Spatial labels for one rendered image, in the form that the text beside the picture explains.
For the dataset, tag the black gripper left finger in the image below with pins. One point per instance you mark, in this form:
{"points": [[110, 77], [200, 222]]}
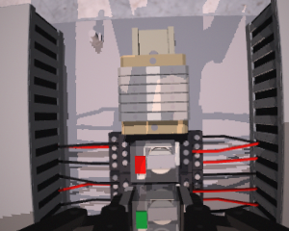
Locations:
{"points": [[111, 218]]}

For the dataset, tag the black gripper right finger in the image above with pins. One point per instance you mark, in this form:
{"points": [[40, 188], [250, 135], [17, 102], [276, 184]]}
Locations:
{"points": [[234, 219]]}

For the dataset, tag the light grey mounting plate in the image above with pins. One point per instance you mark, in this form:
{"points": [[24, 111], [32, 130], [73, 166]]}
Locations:
{"points": [[216, 53]]}

